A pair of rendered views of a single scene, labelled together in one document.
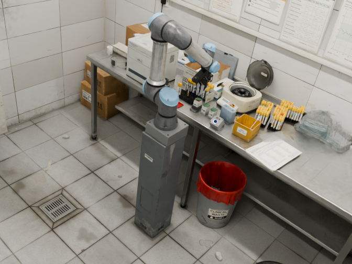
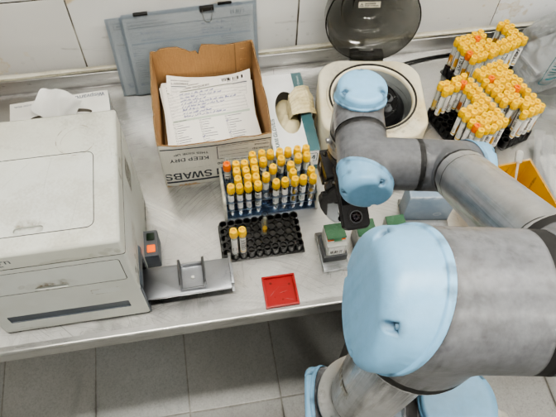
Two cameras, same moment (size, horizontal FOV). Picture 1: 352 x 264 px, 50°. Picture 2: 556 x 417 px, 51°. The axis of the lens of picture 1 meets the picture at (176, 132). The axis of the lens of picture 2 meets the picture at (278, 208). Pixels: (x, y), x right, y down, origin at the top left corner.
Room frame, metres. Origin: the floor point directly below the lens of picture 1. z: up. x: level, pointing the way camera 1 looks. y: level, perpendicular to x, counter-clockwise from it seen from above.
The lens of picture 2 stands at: (2.00, 0.39, 1.97)
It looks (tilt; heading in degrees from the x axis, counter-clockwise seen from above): 58 degrees down; 311
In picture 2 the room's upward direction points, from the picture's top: 3 degrees clockwise
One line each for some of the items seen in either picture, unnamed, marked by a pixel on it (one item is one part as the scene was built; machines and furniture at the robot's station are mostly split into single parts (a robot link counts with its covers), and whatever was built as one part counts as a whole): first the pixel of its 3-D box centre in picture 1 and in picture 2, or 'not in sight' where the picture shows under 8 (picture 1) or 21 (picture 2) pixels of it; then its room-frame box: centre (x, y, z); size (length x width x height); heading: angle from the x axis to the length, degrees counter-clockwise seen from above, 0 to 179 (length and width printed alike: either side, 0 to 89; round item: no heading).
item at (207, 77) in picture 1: (205, 74); (344, 166); (2.31, -0.14, 1.15); 0.09 x 0.08 x 0.12; 144
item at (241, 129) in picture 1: (246, 127); (508, 202); (2.08, -0.45, 0.93); 0.13 x 0.13 x 0.10; 58
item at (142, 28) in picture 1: (146, 40); not in sight; (3.13, 0.38, 0.97); 0.31 x 0.23 x 0.18; 47
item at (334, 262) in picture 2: (196, 107); (332, 248); (2.29, -0.12, 0.89); 0.09 x 0.05 x 0.04; 144
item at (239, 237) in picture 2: (187, 91); (261, 226); (2.42, -0.04, 0.93); 0.17 x 0.09 x 0.11; 53
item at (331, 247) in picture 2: (197, 103); (333, 242); (2.29, -0.12, 0.92); 0.05 x 0.04 x 0.06; 144
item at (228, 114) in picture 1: (227, 114); (427, 202); (2.20, -0.33, 0.92); 0.10 x 0.07 x 0.10; 45
